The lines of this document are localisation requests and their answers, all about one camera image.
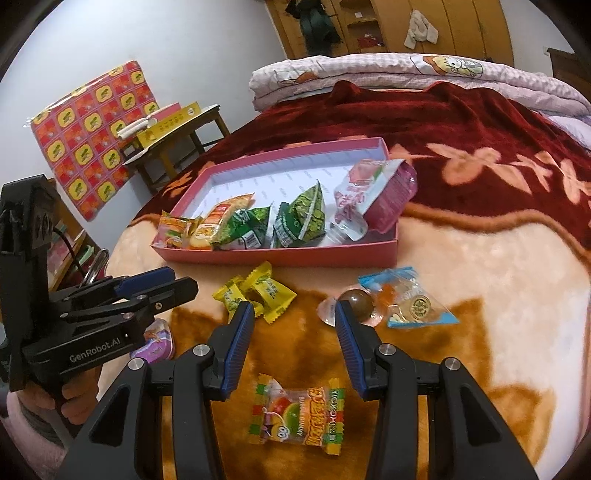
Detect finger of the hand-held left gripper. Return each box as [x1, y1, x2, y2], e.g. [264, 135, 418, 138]
[48, 267, 177, 308]
[60, 276, 200, 333]

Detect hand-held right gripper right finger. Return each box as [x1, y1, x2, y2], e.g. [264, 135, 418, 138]
[335, 300, 539, 480]

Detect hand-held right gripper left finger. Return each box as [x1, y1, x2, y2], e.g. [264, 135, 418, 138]
[60, 301, 256, 480]

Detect small jelly cup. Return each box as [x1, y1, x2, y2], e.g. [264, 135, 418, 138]
[318, 287, 385, 329]

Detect yellow candy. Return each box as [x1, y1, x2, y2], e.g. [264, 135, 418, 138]
[211, 275, 245, 325]
[241, 261, 297, 325]

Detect purple mint tin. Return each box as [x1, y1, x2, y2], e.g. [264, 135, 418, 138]
[130, 318, 175, 361]

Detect colourful gummy candy packet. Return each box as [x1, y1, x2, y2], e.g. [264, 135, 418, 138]
[248, 373, 346, 459]
[158, 215, 197, 251]

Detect blue clear snack packet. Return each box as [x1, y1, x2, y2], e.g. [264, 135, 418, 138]
[359, 266, 461, 329]

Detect yellow rice cracker packet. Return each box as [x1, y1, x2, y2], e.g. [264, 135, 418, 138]
[187, 193, 257, 251]

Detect green pea snack packet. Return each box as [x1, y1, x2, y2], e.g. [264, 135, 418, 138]
[271, 180, 332, 250]
[213, 205, 274, 251]

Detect pink cardboard box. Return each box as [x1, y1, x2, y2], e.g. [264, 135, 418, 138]
[150, 137, 402, 268]

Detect pink jelly drink pouch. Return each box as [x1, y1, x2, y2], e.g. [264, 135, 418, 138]
[329, 158, 419, 246]

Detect person's left forearm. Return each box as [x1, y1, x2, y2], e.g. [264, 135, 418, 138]
[0, 392, 75, 480]

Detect person's left hand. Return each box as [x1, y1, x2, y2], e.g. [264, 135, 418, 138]
[18, 366, 101, 429]

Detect metal spring clip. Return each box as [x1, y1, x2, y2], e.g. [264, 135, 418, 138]
[84, 248, 112, 284]

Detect red yellow patterned board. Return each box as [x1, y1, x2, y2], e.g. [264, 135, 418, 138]
[30, 60, 155, 221]

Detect wooden side table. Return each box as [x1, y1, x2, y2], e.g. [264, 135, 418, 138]
[122, 104, 232, 195]

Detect yellow cardboard box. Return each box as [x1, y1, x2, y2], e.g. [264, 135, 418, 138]
[136, 102, 200, 147]

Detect red cream plush blanket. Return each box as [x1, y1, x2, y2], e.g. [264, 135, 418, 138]
[99, 80, 591, 480]

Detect pink checkered folded quilt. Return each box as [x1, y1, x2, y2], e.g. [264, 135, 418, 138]
[248, 52, 591, 121]

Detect dark green hanging jacket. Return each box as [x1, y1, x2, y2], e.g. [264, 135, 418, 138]
[285, 0, 342, 55]

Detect lilac bedsheet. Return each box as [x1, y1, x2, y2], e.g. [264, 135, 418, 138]
[545, 113, 591, 148]

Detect white hanging towel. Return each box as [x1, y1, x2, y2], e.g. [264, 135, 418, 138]
[404, 10, 439, 49]

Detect wooden wardrobe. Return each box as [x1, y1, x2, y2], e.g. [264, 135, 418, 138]
[268, 0, 515, 65]

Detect wooden headboard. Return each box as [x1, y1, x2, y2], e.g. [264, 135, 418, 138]
[547, 46, 591, 93]

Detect black cable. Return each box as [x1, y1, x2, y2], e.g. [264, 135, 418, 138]
[48, 220, 93, 289]

